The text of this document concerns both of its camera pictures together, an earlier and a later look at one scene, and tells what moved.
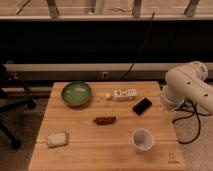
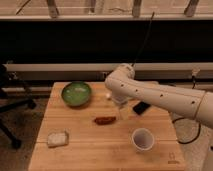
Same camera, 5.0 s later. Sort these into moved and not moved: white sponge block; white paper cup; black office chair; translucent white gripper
Moved: translucent white gripper
Not moved: black office chair; white paper cup; white sponge block
